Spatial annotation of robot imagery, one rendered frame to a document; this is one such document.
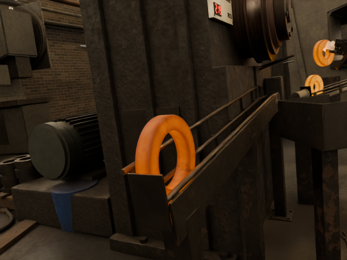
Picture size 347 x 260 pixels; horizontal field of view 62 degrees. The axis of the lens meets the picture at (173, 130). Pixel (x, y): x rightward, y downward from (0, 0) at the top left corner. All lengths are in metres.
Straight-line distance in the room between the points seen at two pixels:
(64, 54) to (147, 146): 8.21
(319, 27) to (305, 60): 0.42
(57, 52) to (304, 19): 6.24
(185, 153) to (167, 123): 0.11
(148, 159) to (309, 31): 3.93
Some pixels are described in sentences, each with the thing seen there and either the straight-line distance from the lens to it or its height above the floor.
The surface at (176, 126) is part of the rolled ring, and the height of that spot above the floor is 0.74.
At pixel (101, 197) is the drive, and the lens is 1.72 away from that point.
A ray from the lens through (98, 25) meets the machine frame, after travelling 1.45.
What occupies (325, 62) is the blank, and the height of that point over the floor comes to 0.85.
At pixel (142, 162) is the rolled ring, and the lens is 0.52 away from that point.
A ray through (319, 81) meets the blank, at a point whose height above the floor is 0.74.
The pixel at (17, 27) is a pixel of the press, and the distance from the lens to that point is 5.42.
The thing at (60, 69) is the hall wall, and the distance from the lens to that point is 8.49.
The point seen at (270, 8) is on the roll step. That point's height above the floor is 1.11.
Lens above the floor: 0.82
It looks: 9 degrees down
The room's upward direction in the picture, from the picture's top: 7 degrees counter-clockwise
